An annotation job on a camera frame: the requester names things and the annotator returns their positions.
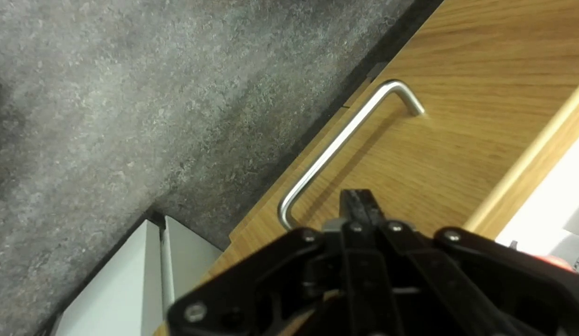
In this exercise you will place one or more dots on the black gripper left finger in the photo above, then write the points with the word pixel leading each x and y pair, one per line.
pixel 347 211

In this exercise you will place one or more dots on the wooden drawer white inside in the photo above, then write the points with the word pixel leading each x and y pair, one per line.
pixel 439 155

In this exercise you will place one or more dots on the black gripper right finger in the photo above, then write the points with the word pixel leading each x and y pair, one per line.
pixel 372 214

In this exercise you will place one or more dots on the white paper sheet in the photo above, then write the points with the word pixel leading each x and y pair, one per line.
pixel 569 229

